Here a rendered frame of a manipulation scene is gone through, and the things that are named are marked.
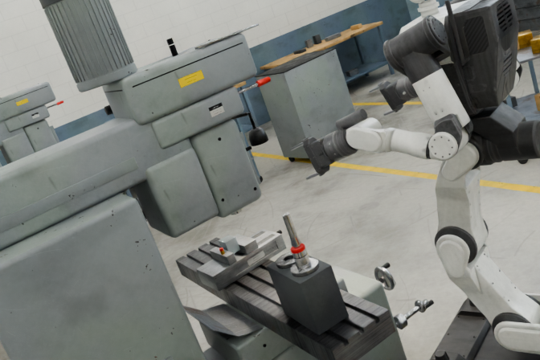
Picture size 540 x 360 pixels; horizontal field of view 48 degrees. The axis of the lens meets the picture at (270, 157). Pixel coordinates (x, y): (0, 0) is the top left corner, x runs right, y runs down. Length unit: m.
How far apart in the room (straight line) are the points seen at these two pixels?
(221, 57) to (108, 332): 0.94
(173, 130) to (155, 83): 0.16
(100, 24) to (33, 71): 6.65
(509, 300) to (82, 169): 1.45
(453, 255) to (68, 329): 1.22
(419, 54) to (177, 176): 0.87
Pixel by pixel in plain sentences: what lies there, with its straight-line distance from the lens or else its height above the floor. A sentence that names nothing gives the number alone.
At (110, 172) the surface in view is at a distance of 1.94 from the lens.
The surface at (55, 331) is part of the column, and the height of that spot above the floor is 1.31.
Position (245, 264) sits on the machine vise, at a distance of 2.46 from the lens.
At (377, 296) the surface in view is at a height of 0.74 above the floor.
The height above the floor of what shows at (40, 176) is 1.71.
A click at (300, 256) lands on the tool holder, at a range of 1.86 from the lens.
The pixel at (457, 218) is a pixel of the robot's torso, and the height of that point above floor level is 1.11.
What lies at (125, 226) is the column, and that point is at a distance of 1.86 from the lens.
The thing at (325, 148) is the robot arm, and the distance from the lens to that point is 1.85.
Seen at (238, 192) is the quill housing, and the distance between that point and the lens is 2.13.
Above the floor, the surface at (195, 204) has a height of 1.42.
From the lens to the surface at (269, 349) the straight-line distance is 2.25.
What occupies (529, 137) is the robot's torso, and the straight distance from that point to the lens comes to 1.88.
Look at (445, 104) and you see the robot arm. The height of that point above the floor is 1.57.
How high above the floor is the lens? 2.00
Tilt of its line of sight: 15 degrees down
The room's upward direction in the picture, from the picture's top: 20 degrees counter-clockwise
